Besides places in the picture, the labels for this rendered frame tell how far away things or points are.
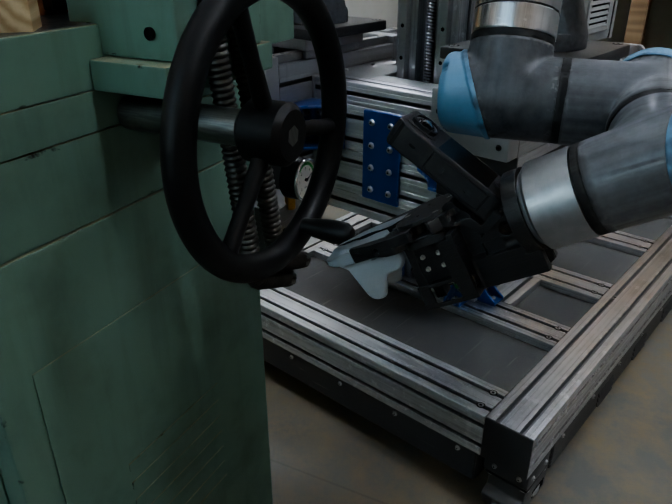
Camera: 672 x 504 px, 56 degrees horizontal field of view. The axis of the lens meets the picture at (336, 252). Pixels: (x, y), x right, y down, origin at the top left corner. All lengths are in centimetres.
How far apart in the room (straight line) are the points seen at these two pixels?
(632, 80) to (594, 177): 11
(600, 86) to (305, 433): 106
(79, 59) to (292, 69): 66
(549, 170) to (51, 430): 55
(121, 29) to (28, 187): 17
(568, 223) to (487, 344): 89
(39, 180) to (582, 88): 49
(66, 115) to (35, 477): 37
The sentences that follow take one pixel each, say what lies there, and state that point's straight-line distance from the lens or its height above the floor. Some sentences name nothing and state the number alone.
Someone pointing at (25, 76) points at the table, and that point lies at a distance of 63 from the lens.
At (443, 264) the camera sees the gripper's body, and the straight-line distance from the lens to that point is 56.
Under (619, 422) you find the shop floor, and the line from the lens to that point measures 160.
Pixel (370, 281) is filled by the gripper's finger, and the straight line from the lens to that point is 61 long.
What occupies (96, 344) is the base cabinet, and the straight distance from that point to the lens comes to 74.
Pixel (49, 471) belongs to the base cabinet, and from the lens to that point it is 77.
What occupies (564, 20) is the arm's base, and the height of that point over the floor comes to 86.
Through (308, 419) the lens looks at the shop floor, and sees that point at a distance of 148.
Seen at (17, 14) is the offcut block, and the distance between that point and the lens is 64.
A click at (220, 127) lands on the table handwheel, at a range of 62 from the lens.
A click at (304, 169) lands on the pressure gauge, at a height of 68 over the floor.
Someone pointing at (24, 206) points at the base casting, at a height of 76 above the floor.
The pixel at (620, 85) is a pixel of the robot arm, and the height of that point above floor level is 87.
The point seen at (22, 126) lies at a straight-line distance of 63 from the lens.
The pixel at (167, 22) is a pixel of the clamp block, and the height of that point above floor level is 91.
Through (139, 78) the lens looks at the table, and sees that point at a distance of 63.
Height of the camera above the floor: 98
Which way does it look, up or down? 27 degrees down
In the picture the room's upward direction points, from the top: straight up
